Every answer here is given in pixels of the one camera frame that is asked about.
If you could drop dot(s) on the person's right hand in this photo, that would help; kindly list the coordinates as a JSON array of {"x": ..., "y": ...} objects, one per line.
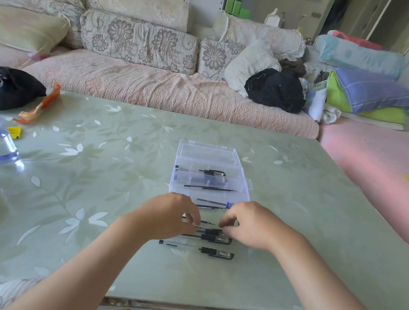
[{"x": 262, "y": 227}]

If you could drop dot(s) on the person's left hand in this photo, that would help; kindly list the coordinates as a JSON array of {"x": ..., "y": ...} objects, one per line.
[{"x": 163, "y": 216}]

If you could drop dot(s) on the clear black-capped gel pen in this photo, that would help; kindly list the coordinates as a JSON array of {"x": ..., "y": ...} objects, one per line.
[
  {"x": 215, "y": 252},
  {"x": 202, "y": 176},
  {"x": 213, "y": 231},
  {"x": 211, "y": 172},
  {"x": 213, "y": 201},
  {"x": 216, "y": 239}
]

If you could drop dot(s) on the clear plastic storage box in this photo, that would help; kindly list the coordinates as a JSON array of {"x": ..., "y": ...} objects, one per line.
[{"x": 208, "y": 152}]

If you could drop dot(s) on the person's right forearm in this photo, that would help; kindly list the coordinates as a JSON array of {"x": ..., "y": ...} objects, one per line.
[{"x": 339, "y": 299}]

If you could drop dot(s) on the person's left forearm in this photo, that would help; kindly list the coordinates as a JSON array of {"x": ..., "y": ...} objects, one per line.
[{"x": 78, "y": 271}]

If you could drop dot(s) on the pink quilted sofa seat cover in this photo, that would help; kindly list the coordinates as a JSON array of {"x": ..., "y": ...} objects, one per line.
[{"x": 168, "y": 89}]

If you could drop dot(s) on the white towel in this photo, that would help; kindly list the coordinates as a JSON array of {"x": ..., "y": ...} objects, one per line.
[{"x": 331, "y": 116}]

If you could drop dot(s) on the salmon pink sofa seat cover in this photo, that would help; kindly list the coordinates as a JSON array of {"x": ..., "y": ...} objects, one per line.
[{"x": 375, "y": 155}]

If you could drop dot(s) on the white and blue cloth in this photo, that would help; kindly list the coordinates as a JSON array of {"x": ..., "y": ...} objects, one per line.
[{"x": 315, "y": 103}]

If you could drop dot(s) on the black clothing bundle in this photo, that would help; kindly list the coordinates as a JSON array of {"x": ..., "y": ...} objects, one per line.
[{"x": 276, "y": 90}]

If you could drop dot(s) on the white textured pillow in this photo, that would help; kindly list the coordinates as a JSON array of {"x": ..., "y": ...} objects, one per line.
[{"x": 248, "y": 67}]

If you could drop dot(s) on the brown garment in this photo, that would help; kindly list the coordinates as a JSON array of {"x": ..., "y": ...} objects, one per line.
[{"x": 292, "y": 66}]

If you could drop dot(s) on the orange snack wrapper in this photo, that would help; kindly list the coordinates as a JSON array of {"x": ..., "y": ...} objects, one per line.
[{"x": 49, "y": 98}]

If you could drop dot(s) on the floral sofa back cushion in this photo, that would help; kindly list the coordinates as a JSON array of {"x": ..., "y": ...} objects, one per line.
[
  {"x": 41, "y": 3},
  {"x": 140, "y": 41},
  {"x": 214, "y": 58},
  {"x": 313, "y": 70}
]

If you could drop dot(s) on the yellow tag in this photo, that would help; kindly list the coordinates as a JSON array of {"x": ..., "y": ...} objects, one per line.
[{"x": 14, "y": 132}]

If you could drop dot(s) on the black plastic bag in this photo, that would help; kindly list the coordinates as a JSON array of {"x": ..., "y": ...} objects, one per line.
[{"x": 15, "y": 89}]

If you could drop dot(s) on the light blue bolster pillow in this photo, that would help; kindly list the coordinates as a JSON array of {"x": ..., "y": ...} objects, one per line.
[{"x": 361, "y": 55}]

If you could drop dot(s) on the white tissue pack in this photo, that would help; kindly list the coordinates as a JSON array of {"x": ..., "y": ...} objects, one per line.
[{"x": 272, "y": 19}]

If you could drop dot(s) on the green bottle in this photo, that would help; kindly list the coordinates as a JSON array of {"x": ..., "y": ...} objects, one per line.
[
  {"x": 237, "y": 6},
  {"x": 229, "y": 5}
]

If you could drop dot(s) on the pale pink sofa seat cover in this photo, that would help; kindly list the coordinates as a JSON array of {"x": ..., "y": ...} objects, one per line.
[{"x": 0, "y": 57}]

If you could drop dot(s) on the pale yellow pillow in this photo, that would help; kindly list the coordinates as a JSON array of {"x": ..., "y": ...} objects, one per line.
[{"x": 22, "y": 29}]

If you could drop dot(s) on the white cabinet with black frame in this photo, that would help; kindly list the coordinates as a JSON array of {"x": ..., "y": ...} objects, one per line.
[{"x": 203, "y": 9}]

